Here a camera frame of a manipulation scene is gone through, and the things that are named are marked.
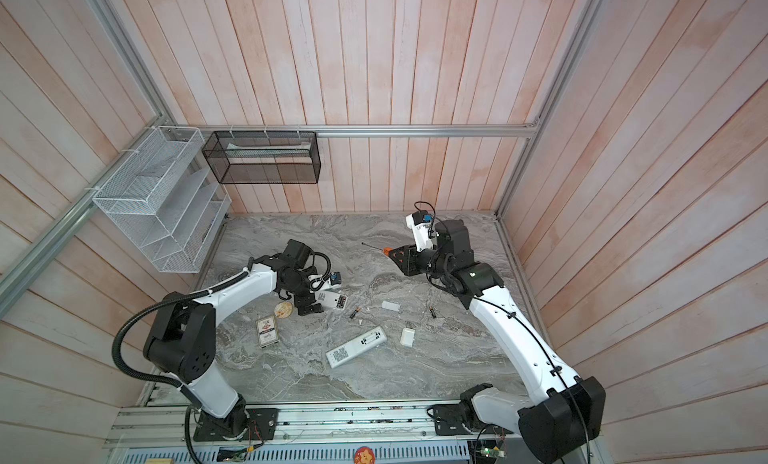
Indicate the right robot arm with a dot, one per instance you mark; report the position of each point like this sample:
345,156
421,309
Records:
562,411

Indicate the white AC remote battery cover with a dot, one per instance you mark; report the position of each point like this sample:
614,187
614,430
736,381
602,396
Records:
407,338

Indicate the blue white card box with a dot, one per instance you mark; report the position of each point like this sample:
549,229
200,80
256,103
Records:
267,332

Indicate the white wire mesh shelf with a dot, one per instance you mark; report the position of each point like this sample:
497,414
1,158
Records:
169,206

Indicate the horizontal aluminium frame rail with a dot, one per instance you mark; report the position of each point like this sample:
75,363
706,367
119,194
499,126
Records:
377,131

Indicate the white TV remote control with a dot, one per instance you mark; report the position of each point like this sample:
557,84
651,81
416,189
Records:
356,347

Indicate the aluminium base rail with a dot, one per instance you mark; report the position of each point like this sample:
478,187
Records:
292,423

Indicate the black wire mesh basket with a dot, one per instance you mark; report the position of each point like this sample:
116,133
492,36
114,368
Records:
263,157

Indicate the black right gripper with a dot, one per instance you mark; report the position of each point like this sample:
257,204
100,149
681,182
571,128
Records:
410,255

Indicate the round wooden coaster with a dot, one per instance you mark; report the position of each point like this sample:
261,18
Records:
283,310

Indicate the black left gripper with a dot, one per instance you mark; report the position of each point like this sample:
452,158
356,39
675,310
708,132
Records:
301,303

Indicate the white air conditioner remote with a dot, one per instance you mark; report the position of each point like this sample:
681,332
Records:
331,300

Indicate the orange handled screwdriver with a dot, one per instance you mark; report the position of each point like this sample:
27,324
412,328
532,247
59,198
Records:
378,248

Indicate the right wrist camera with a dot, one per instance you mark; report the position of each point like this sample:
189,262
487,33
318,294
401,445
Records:
421,223

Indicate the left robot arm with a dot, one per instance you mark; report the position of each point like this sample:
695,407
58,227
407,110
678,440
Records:
182,342

